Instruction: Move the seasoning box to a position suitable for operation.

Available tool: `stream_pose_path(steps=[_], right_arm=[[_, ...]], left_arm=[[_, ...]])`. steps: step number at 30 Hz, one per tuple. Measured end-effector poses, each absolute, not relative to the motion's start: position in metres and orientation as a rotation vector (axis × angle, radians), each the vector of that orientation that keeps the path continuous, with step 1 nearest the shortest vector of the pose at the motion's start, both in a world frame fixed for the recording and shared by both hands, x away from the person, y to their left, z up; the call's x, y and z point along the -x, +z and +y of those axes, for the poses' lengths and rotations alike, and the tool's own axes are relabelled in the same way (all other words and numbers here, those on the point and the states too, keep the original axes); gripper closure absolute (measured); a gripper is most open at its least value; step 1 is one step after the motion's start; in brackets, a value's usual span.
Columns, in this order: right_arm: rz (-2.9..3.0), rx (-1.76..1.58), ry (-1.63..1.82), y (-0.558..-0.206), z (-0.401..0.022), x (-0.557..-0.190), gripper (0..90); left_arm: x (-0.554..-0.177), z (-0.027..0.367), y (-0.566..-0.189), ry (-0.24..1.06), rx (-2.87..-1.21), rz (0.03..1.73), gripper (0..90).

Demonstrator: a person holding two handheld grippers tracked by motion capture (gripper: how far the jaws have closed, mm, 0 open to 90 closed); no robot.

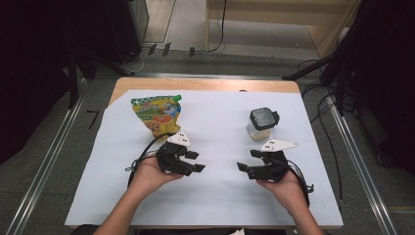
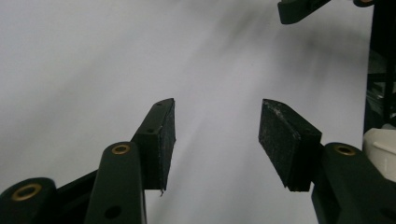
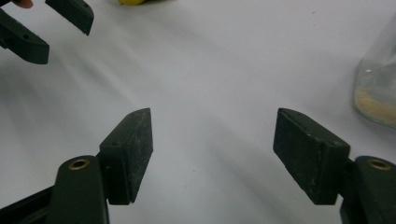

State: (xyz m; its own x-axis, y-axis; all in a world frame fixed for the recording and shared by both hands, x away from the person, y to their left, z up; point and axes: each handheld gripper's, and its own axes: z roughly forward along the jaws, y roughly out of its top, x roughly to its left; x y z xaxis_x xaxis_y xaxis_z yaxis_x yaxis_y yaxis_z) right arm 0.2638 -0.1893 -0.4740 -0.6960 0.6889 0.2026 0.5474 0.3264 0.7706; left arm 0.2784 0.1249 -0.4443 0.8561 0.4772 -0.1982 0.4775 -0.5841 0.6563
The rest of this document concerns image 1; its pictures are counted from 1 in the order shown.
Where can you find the clear jar with black lid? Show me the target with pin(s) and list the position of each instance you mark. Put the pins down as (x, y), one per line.
(262, 122)

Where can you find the black cabinet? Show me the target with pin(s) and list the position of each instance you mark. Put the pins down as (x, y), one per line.
(125, 29)

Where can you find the black stand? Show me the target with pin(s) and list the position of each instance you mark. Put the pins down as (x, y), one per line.
(73, 78)
(339, 65)

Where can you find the person's right hand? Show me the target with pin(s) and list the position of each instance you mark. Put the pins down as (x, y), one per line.
(288, 192)

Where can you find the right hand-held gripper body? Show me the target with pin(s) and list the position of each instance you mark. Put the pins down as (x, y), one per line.
(270, 169)

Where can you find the person's left hand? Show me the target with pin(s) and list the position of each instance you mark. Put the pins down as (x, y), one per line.
(148, 178)

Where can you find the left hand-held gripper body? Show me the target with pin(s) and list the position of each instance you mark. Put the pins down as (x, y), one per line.
(171, 156)

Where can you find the light wooden shelf unit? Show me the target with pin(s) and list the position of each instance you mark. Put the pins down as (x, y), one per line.
(280, 19)

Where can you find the person's dark clothing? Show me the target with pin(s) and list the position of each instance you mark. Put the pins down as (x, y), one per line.
(182, 232)

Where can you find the aluminium floor rail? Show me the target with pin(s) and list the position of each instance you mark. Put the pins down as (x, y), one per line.
(359, 163)
(45, 166)

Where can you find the yellow snack bag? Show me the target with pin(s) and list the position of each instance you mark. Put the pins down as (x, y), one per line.
(158, 114)

